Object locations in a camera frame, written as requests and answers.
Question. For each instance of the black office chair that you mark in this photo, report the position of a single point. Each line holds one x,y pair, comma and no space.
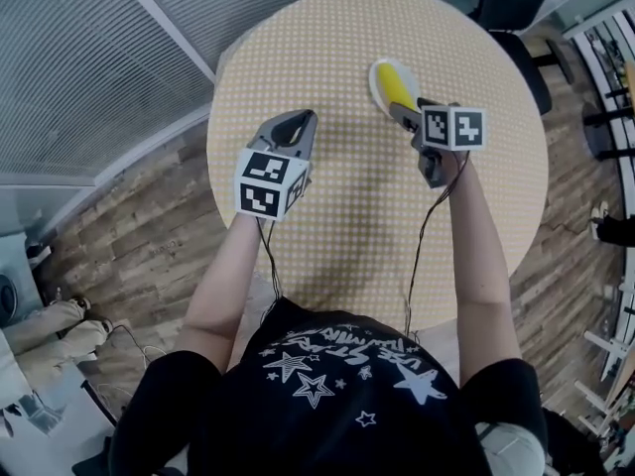
526,67

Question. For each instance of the person's left forearm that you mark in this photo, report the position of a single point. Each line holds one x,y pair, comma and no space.
218,285

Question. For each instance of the white metal frame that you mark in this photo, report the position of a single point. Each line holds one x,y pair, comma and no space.
612,360

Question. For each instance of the person's right forearm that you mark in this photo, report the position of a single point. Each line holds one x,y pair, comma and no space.
478,266

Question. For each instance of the yellow dotted tablecloth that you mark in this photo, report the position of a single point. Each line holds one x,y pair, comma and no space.
357,206

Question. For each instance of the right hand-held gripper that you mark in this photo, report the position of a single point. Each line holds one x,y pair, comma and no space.
451,127

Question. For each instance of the white shelf rack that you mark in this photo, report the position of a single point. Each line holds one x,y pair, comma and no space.
602,72

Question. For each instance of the black star print t-shirt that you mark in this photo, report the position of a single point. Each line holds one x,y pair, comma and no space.
327,404

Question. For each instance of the white plate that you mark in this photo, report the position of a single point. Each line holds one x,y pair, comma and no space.
377,94

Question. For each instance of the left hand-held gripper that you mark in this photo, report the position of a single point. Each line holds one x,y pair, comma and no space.
270,179

